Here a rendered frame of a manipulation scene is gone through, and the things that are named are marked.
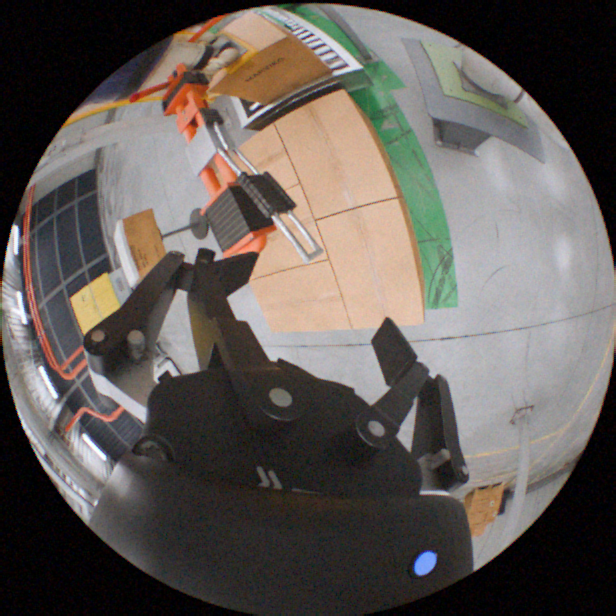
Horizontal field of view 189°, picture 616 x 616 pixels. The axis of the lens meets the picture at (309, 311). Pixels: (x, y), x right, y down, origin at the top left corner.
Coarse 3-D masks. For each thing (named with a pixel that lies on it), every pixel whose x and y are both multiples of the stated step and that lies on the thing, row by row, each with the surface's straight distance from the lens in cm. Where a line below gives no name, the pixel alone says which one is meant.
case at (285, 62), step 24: (240, 24) 132; (264, 24) 112; (264, 48) 91; (288, 48) 95; (240, 72) 97; (264, 72) 102; (288, 72) 107; (312, 72) 112; (240, 96) 110; (264, 96) 117
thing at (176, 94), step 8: (184, 72) 51; (176, 80) 52; (184, 80) 50; (192, 80) 46; (200, 80) 49; (168, 88) 54; (176, 88) 52; (184, 88) 46; (192, 88) 46; (200, 88) 47; (208, 88) 48; (168, 96) 54; (176, 96) 46; (184, 96) 47; (200, 96) 48; (168, 104) 52; (176, 104) 48; (168, 112) 48; (176, 112) 49
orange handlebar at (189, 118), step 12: (192, 36) 75; (180, 72) 58; (192, 96) 44; (180, 108) 47; (192, 108) 41; (180, 120) 43; (192, 120) 44; (180, 132) 42; (192, 132) 40; (216, 156) 32; (228, 168) 30; (204, 180) 34; (216, 180) 33; (228, 180) 29; (216, 192) 32; (264, 240) 27; (240, 252) 30
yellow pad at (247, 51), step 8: (224, 32) 87; (216, 40) 80; (232, 40) 74; (240, 40) 71; (224, 48) 67; (232, 48) 69; (240, 48) 65; (248, 48) 63; (216, 56) 74; (240, 56) 62; (248, 56) 60; (232, 64) 62; (240, 64) 61; (232, 72) 62
